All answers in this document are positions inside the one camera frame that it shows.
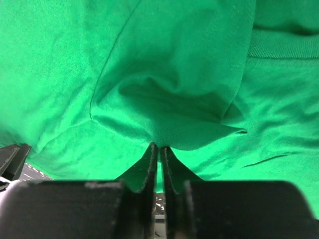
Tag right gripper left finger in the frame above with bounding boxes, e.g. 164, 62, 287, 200
116, 142, 159, 239

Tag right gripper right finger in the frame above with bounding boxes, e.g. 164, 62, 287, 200
159, 146, 207, 239

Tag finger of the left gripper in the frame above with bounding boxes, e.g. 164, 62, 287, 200
0, 144, 31, 181

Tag green t-shirt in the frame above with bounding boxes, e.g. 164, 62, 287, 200
0, 0, 319, 213

